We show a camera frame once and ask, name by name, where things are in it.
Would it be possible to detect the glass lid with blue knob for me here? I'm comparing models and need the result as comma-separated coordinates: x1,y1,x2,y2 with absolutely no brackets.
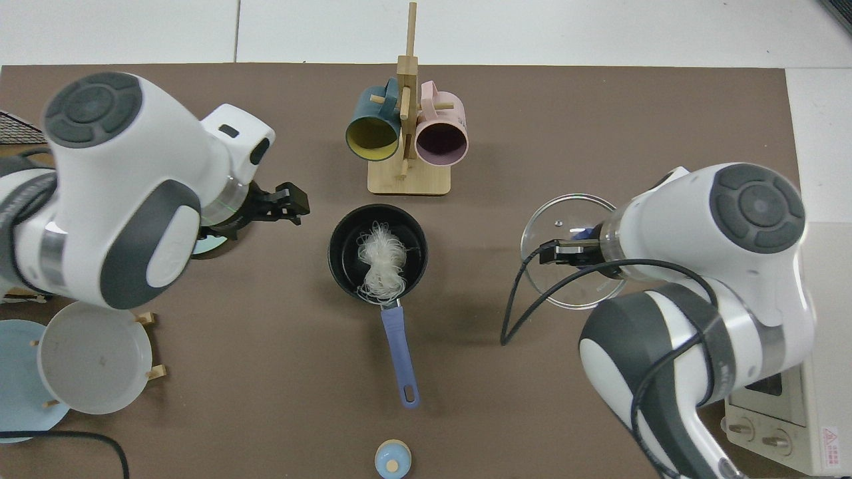
521,194,630,310

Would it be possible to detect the white vermicelli bundle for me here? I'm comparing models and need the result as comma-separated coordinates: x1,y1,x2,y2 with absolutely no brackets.
356,222,410,305

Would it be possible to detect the pale green plate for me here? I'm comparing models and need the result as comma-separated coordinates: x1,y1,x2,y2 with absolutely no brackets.
190,230,237,260

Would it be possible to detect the wooden plate rack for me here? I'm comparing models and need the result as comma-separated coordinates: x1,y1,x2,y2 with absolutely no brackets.
30,311,167,408

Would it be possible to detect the grey plate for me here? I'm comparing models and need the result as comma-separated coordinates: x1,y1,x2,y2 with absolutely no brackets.
37,301,154,416

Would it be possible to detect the light blue plate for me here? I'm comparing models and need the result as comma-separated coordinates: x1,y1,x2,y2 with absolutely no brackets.
0,319,72,444

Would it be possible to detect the wooden cup stand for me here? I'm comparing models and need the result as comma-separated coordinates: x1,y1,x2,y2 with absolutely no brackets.
367,1,452,196

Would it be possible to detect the dark teal mug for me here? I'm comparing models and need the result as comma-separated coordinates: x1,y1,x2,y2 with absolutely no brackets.
345,78,402,162

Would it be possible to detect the brown tablecloth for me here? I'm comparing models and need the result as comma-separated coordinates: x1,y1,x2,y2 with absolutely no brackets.
0,63,803,479

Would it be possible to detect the pink mug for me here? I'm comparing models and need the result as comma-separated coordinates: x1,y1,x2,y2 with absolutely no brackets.
415,80,469,167

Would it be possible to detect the pale toaster oven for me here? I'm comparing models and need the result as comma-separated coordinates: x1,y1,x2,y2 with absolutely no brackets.
724,220,852,477

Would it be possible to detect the black pot with blue handle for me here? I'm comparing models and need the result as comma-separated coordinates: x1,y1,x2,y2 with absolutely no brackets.
327,204,429,408

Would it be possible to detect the wire basket with wooden floor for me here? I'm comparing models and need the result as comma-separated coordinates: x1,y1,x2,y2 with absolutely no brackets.
0,110,57,305

